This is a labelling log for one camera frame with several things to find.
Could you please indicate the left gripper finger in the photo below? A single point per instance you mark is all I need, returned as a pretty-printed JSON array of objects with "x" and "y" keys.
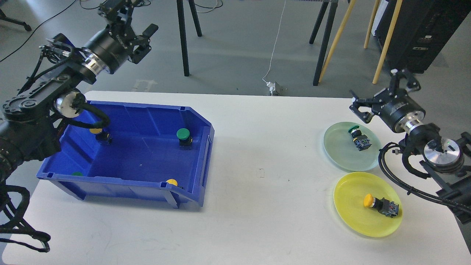
[
  {"x": 118, "y": 14},
  {"x": 140, "y": 45}
]

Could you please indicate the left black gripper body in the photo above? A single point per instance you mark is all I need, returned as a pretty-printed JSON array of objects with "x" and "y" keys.
[{"x": 108, "y": 50}]

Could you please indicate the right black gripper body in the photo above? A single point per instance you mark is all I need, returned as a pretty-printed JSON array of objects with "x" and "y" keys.
[{"x": 399, "y": 111}]

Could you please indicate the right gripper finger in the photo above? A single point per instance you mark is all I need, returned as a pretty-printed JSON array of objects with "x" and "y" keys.
[
  {"x": 365, "y": 109},
  {"x": 402, "y": 83}
]

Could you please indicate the green push button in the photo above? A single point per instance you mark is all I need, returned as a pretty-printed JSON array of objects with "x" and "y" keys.
[
  {"x": 184, "y": 137},
  {"x": 360, "y": 140}
]

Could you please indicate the yellow push button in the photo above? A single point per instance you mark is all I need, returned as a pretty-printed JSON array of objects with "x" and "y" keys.
[
  {"x": 383, "y": 206},
  {"x": 174, "y": 182},
  {"x": 101, "y": 136}
]

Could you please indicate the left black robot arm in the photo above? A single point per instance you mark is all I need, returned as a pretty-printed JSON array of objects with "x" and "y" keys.
[{"x": 36, "y": 118}]

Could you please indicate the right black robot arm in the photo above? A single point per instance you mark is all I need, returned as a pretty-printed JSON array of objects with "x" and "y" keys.
[{"x": 425, "y": 153}]

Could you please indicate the light green plate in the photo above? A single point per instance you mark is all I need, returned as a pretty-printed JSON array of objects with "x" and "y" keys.
[{"x": 340, "y": 148}]

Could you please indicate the yellow plate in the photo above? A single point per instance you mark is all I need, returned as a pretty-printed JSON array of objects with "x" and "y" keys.
[{"x": 348, "y": 197}]

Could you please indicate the green push button back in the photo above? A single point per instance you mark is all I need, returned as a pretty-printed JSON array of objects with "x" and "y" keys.
[{"x": 184, "y": 137}]

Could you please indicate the yellow push button front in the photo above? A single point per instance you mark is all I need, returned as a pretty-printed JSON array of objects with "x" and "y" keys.
[{"x": 174, "y": 182}]

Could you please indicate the black tripod stand left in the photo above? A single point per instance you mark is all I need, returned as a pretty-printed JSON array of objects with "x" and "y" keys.
[{"x": 182, "y": 31}]

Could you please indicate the black cabinet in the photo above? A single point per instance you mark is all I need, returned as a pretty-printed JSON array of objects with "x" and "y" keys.
[{"x": 422, "y": 29}]

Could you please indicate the blue plastic bin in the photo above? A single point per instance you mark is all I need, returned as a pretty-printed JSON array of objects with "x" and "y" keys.
[{"x": 143, "y": 154}]

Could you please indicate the black stand legs right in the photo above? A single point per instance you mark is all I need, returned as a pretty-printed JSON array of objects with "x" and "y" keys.
[{"x": 329, "y": 6}]

